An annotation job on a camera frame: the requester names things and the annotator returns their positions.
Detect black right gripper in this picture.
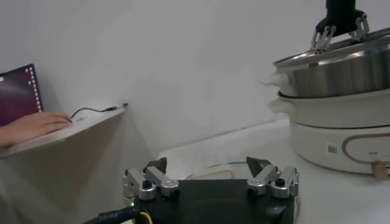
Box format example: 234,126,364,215
310,0,371,54

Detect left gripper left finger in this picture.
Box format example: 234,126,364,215
122,156,181,201

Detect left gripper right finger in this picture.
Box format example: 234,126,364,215
246,156,300,200

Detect glass lid with white handle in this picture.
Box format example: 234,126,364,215
182,161,249,181

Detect stainless steel steamer basket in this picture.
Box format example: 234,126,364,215
260,27,390,99

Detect person's bare hand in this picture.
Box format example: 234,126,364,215
0,111,73,149

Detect white electric cooker base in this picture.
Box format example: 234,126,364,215
267,89,390,180

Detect white side table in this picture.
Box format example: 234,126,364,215
0,103,129,224

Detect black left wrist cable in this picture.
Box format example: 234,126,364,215
82,205,153,224

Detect thin black usb cable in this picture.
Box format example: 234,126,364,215
70,103,129,120

